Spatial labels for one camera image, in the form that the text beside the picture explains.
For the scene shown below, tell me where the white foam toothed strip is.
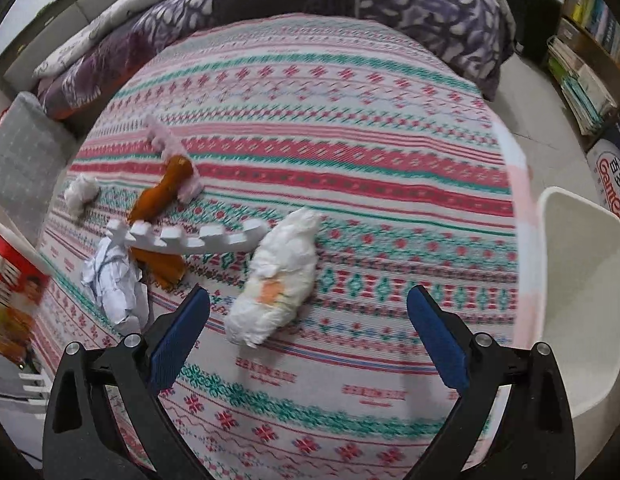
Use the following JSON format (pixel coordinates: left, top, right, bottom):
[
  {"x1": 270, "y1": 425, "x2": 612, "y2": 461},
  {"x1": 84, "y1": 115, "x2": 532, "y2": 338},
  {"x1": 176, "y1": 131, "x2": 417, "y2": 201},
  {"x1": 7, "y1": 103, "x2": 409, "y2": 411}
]
[{"x1": 106, "y1": 219, "x2": 270, "y2": 256}]

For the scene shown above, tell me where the grey bed headboard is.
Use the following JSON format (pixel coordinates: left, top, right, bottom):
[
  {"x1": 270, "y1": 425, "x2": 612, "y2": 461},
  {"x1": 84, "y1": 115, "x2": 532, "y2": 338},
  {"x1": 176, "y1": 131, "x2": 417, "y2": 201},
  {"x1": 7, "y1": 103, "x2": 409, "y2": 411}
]
[{"x1": 0, "y1": 0, "x2": 116, "y2": 99}]

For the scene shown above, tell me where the patterned round tablecloth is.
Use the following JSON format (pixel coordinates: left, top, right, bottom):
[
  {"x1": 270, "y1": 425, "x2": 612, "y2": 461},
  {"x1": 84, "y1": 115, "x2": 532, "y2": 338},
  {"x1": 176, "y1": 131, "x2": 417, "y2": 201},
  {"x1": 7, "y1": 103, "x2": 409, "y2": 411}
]
[{"x1": 34, "y1": 15, "x2": 530, "y2": 479}]

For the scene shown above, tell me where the red crushed carton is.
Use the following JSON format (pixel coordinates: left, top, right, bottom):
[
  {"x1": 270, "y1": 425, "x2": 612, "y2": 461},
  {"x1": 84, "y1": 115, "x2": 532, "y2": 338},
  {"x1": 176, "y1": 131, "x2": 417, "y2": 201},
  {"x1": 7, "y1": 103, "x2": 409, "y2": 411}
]
[{"x1": 0, "y1": 222, "x2": 52, "y2": 367}]

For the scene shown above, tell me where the white paper ball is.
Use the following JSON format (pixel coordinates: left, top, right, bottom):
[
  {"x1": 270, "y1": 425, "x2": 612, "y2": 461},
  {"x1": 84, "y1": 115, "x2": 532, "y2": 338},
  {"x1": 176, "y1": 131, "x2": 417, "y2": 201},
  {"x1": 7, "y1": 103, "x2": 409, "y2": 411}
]
[{"x1": 81, "y1": 237, "x2": 150, "y2": 336}]

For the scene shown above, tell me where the white floral tissue wad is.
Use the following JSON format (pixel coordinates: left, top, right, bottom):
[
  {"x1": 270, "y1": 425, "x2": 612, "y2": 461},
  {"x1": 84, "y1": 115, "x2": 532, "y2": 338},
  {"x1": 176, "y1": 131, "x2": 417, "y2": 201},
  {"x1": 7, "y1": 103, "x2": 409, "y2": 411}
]
[{"x1": 224, "y1": 207, "x2": 323, "y2": 348}]

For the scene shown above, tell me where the small white tissue ball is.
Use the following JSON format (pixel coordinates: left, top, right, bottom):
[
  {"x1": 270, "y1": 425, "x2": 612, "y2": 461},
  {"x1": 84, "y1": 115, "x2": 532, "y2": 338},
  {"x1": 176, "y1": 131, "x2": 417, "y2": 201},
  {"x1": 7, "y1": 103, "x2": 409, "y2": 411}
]
[{"x1": 64, "y1": 174, "x2": 101, "y2": 218}]

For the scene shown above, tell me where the black bench cabinet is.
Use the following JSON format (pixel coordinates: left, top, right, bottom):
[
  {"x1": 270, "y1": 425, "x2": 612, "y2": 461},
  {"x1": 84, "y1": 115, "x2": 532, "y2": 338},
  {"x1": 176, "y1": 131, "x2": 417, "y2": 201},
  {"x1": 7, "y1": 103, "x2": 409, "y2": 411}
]
[{"x1": 507, "y1": 0, "x2": 561, "y2": 65}]

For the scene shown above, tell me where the white plastic trash bin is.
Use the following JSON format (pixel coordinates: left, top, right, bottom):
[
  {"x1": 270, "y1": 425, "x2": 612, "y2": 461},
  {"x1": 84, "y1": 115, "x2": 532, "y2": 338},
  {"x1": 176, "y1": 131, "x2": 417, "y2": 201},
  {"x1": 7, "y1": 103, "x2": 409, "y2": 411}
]
[{"x1": 534, "y1": 185, "x2": 620, "y2": 420}]

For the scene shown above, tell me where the upper blue Ganten box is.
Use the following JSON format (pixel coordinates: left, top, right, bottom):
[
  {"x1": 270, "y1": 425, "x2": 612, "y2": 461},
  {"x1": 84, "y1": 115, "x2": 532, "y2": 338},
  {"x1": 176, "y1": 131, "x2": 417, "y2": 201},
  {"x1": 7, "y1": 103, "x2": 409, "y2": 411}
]
[{"x1": 586, "y1": 119, "x2": 620, "y2": 219}]

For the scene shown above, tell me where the wooden bookshelf with books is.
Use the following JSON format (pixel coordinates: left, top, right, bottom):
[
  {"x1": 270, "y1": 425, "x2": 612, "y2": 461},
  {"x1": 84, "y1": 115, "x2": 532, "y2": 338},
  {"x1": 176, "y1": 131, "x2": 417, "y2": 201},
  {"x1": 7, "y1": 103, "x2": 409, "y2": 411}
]
[{"x1": 554, "y1": 0, "x2": 620, "y2": 91}]

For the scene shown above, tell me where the bed with purple blanket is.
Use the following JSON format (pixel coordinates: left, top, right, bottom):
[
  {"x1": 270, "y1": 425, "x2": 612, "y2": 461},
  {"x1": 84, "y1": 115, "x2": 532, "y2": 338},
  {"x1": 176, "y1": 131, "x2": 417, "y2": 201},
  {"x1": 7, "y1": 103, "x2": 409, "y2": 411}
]
[{"x1": 36, "y1": 0, "x2": 516, "y2": 122}]

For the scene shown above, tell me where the grey checked cushion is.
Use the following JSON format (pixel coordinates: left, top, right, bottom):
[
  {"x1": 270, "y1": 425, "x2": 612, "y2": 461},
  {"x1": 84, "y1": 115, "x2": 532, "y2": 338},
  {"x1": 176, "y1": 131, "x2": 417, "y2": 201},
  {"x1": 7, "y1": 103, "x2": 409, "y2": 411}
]
[{"x1": 0, "y1": 92, "x2": 78, "y2": 245}]

